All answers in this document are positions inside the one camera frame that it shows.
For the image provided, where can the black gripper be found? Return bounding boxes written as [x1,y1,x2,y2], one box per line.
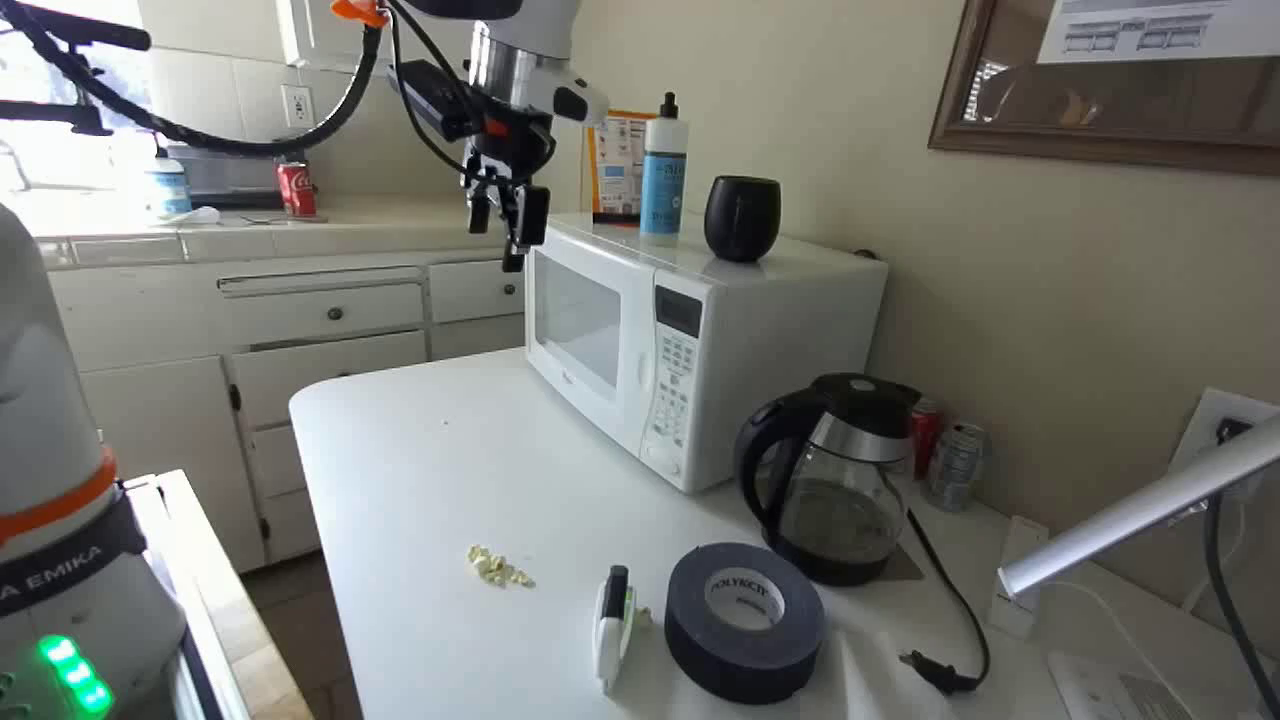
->
[456,114,560,275]

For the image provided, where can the black mug green inside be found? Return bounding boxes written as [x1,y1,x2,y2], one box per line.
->
[698,171,782,268]

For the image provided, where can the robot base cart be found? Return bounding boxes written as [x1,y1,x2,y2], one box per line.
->
[124,463,314,720]

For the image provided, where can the orange snack packet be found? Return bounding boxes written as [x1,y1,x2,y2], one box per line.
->
[585,104,660,227]

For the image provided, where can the blue white squeeze bottle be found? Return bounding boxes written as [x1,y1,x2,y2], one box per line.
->
[636,88,692,245]

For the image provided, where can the white kitchen cabinet drawers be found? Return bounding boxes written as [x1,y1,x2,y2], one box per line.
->
[34,195,532,578]

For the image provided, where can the red soda can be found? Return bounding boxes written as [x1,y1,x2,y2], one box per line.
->
[270,155,318,222]

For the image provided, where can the white microwave oven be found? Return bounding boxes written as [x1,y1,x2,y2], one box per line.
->
[520,212,891,500]

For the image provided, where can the blue white tub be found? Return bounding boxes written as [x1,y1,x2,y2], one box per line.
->
[144,138,199,226]

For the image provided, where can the small green-white object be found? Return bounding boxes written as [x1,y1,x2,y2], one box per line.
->
[461,541,541,591]

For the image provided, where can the black glass electric kettle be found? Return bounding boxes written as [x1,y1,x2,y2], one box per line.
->
[733,371,927,591]

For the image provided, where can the small white black device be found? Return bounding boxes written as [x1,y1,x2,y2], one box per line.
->
[586,561,640,696]

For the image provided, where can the black tape roll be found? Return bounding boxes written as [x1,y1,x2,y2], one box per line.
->
[660,541,826,707]

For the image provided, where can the red can behind kettle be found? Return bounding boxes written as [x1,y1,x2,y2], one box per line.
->
[908,404,950,486]

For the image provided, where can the wooden framed picture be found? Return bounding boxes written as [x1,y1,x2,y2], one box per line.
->
[927,0,1280,181]

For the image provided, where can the white lamp bar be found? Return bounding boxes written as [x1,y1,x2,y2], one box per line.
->
[997,416,1280,603]

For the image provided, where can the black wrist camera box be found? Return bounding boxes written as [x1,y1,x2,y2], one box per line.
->
[397,55,473,141]

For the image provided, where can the white light switch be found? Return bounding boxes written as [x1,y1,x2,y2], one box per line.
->
[277,81,314,133]

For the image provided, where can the black corrugated cable conduit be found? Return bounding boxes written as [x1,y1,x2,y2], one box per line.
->
[0,0,393,161]

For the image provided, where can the black kettle power cord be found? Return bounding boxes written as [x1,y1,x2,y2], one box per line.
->
[897,509,997,699]

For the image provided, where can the white wall outlet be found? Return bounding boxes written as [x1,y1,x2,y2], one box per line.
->
[1168,384,1280,477]

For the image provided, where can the black cable from outlet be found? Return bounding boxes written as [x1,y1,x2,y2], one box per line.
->
[1200,493,1280,720]

